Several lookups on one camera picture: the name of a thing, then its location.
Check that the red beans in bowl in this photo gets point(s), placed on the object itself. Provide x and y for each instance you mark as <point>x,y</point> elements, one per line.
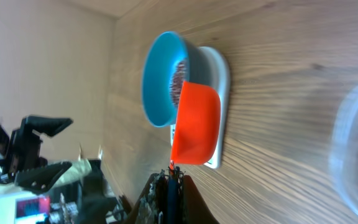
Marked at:
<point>176,82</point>

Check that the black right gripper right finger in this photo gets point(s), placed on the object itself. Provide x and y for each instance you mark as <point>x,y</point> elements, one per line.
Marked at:
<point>193,208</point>

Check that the teal plastic bowl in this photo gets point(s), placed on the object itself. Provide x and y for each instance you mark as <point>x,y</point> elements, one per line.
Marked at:
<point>166,52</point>

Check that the white digital kitchen scale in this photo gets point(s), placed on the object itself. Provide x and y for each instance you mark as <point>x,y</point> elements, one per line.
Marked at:
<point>222,93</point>

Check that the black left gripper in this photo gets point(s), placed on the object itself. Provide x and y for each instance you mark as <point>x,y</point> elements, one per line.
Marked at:
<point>24,154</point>

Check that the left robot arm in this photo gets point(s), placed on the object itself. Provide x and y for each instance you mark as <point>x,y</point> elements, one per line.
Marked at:
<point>75,173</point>

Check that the orange scoop with blue handle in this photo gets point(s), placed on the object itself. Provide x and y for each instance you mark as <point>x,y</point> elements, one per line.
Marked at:
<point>174,192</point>

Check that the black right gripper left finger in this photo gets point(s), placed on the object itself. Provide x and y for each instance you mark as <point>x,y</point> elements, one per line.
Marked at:
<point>151,204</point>

